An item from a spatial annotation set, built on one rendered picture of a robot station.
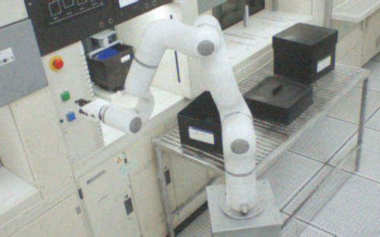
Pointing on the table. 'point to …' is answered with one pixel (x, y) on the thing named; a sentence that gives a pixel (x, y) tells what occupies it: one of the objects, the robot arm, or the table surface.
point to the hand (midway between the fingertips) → (82, 103)
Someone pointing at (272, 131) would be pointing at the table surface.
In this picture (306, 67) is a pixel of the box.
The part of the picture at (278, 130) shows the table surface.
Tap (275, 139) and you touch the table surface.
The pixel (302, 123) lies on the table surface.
